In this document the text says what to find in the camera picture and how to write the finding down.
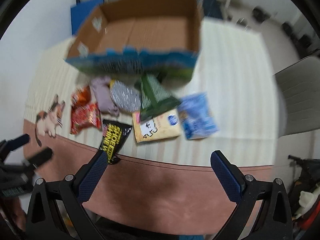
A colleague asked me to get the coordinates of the black shoe shine wipes pack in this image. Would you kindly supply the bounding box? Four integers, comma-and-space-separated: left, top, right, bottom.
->
99, 119, 133, 165

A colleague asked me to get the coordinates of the red strawberry snack packet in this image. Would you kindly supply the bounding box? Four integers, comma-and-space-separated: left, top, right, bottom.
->
70, 102, 102, 135

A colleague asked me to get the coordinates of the orange snack packet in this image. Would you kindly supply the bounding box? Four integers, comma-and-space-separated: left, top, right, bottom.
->
71, 85, 91, 108

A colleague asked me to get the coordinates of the blue wet wipes pack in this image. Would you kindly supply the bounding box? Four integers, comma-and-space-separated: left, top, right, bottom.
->
177, 93, 219, 140

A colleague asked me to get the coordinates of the yellow tissue pack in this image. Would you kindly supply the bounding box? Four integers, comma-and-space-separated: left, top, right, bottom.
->
132, 109, 182, 143

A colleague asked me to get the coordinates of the green snack packet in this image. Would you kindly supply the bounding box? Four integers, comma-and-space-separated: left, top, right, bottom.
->
140, 74, 181, 121

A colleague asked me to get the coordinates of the purple soft cloth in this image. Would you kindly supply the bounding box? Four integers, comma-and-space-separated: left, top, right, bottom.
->
91, 76, 120, 117

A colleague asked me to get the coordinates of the white red clutter pile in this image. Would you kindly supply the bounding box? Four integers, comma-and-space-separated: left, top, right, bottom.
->
288, 155, 319, 231

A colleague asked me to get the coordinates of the grey glitter sponge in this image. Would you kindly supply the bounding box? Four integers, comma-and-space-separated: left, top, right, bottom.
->
110, 80, 141, 113

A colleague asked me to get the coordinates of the blue folded mat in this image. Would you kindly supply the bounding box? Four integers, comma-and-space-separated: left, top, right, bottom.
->
71, 0, 104, 35

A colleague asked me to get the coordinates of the open cardboard box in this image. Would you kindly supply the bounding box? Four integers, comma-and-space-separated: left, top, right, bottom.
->
66, 0, 202, 81

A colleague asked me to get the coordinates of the black blue weight bench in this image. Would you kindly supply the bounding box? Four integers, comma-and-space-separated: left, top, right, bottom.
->
202, 0, 223, 20

